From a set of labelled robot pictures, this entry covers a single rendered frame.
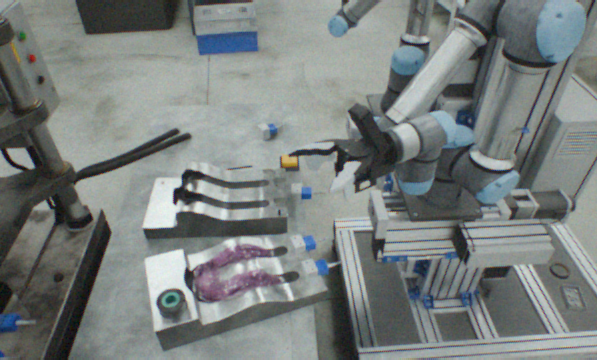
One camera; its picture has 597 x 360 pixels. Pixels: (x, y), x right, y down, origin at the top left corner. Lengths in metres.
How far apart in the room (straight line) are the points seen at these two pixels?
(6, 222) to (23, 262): 0.27
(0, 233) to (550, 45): 1.47
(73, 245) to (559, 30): 1.57
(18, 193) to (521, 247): 1.57
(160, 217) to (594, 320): 1.93
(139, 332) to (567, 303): 1.86
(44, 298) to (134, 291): 0.29
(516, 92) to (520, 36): 0.13
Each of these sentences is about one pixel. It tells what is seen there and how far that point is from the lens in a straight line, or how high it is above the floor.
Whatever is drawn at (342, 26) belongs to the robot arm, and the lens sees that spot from 1.69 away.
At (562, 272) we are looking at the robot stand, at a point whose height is 0.21.
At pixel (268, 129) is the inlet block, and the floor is 0.85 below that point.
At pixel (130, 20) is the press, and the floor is 0.14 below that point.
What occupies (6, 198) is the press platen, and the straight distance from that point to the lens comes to 1.64.
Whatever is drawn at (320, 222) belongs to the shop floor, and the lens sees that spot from 2.72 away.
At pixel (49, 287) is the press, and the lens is 1.67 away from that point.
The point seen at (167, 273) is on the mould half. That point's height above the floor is 0.91.
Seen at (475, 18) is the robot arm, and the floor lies 1.61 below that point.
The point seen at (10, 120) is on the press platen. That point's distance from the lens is 1.50.
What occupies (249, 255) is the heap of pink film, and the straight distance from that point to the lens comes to 1.40.
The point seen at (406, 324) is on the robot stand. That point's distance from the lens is 2.11.
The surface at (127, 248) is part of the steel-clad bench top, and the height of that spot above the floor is 0.80.
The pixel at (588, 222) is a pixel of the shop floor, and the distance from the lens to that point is 3.26.
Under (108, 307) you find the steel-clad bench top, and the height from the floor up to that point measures 0.80.
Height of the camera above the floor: 1.98
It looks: 42 degrees down
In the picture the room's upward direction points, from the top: straight up
